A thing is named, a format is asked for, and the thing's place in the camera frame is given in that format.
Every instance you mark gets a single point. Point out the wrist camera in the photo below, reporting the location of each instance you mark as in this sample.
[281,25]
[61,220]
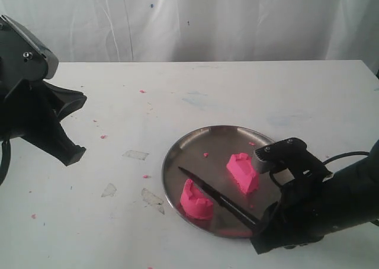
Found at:
[290,154]
[26,49]

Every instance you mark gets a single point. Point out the black knife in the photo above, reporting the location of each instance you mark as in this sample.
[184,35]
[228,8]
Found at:
[237,211]

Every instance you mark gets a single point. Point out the clear tape piece near plate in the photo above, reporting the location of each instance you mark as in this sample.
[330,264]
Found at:
[152,200]

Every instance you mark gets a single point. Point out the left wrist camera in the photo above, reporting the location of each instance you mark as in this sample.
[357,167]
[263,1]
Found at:
[26,49]

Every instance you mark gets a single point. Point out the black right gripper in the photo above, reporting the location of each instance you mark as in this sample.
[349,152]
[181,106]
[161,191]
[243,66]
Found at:
[309,208]

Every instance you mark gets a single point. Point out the white backdrop curtain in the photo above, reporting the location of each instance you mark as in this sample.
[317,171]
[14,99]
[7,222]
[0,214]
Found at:
[202,30]

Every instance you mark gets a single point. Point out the round steel plate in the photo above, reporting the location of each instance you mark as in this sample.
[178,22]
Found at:
[206,152]

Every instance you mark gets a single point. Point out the clear tape piece upper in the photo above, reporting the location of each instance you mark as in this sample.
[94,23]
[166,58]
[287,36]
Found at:
[134,154]

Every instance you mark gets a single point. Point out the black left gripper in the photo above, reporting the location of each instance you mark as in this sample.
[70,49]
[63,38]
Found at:
[27,103]

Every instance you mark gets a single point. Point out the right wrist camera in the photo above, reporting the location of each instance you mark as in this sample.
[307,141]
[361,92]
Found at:
[290,154]

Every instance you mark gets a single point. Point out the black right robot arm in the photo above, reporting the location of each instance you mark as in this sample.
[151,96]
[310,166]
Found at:
[366,186]

